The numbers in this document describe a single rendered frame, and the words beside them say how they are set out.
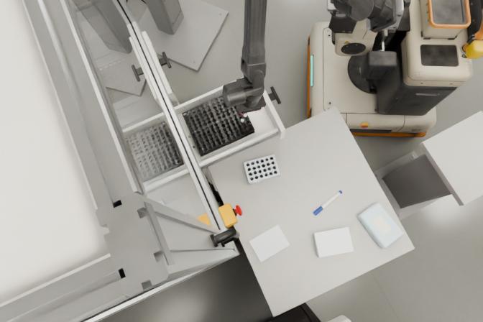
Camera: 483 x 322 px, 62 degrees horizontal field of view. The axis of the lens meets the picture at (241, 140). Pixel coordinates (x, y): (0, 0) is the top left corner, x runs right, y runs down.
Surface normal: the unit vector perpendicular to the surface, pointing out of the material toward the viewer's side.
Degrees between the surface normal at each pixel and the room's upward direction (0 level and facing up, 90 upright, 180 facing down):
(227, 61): 0
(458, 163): 0
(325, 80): 0
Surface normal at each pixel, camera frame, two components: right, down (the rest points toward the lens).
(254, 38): 0.32, 0.57
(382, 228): -0.04, -0.25
